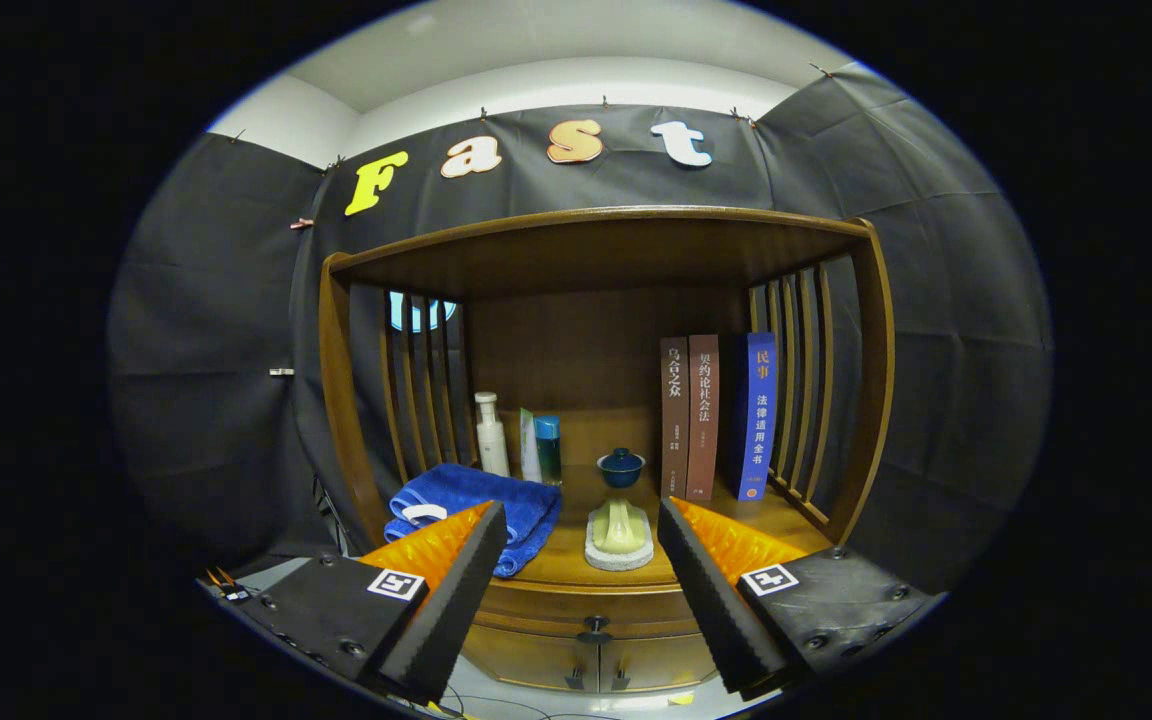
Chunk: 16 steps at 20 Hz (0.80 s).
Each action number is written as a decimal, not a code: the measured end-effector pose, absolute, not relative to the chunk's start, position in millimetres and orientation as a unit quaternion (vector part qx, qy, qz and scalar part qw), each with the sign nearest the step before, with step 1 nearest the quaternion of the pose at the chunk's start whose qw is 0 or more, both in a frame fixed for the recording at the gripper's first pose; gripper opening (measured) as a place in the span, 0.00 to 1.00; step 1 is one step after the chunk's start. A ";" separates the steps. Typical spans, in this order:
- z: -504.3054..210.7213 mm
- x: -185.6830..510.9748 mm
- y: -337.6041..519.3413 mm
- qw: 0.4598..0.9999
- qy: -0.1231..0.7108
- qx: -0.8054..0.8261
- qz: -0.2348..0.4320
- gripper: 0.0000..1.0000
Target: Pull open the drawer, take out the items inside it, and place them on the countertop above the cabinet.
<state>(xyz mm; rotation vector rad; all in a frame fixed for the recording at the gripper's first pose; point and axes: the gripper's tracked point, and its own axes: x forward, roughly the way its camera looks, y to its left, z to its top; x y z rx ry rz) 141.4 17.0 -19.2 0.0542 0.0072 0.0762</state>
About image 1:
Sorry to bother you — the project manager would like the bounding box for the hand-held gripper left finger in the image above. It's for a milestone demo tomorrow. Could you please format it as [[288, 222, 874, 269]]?
[[254, 500, 509, 704]]

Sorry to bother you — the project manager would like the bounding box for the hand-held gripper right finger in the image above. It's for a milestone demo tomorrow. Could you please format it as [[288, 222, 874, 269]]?
[[656, 497, 937, 701]]

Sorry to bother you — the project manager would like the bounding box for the wooden drawer with black knob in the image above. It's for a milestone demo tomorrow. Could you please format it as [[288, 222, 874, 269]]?
[[479, 578, 709, 644]]

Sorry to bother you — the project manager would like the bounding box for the green soap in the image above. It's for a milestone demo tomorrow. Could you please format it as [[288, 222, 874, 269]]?
[[584, 497, 655, 573]]

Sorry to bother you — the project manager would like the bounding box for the wooden cabinet door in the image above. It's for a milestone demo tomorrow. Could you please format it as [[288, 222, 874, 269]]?
[[463, 625, 598, 693], [597, 630, 719, 693]]

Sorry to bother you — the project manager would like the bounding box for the wooden countertop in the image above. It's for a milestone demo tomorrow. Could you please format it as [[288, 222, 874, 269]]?
[[381, 465, 837, 591]]

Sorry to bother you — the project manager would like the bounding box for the wooden cabinet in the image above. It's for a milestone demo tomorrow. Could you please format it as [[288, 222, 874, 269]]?
[[318, 205, 897, 696]]

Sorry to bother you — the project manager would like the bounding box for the folded blue towel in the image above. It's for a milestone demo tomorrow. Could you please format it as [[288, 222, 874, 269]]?
[[383, 462, 563, 579]]

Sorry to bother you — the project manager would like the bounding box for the white pump bottle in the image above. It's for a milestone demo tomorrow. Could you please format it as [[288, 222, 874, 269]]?
[[474, 391, 511, 478]]

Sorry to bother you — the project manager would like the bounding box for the white and green tube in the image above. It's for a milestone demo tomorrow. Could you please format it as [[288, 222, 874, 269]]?
[[520, 407, 542, 484]]

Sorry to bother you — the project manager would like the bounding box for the dark blue lidded teacup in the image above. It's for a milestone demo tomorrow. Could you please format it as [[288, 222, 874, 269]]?
[[597, 447, 647, 490]]

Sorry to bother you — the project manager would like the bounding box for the teal bottle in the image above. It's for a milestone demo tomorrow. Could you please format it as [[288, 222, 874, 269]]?
[[534, 415, 564, 487]]

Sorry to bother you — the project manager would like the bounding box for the reddish brown book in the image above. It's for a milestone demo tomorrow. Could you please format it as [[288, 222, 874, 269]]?
[[686, 334, 721, 503]]

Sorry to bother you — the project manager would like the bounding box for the dark brown book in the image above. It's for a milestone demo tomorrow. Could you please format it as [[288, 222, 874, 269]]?
[[660, 336, 691, 499]]

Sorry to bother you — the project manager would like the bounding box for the blue book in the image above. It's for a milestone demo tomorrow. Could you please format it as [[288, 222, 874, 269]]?
[[736, 331, 778, 502]]

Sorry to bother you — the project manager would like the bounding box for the black backdrop cloth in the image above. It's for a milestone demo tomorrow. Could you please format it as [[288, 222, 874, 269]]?
[[108, 62, 1052, 601]]

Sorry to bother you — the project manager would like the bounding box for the black floor cable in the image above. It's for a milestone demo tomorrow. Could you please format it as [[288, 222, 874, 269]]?
[[431, 690, 559, 720]]

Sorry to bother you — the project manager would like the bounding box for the black device with orange wires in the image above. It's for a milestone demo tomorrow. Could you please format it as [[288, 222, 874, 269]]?
[[204, 565, 257, 604]]

